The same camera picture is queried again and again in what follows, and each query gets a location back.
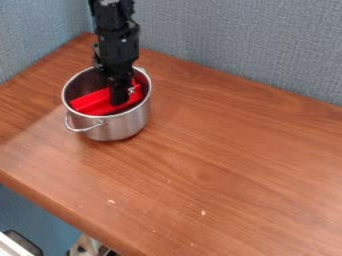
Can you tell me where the red plastic block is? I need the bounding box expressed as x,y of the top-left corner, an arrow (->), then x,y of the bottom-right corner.
69,80 -> 144,116

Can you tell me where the white object under table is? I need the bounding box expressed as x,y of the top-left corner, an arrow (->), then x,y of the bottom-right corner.
65,233 -> 117,256

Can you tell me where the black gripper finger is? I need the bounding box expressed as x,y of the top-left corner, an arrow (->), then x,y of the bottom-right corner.
109,79 -> 132,106
95,65 -> 111,88

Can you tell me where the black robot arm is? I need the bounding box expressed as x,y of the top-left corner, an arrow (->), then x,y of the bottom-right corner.
88,0 -> 140,106

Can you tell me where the black and silver equipment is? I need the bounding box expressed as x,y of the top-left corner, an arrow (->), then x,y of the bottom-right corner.
0,230 -> 44,256

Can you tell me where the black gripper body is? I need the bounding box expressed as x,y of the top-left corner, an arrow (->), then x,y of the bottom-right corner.
91,26 -> 141,93

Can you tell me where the metal pot with handle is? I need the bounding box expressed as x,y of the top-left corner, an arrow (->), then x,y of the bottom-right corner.
61,67 -> 152,142

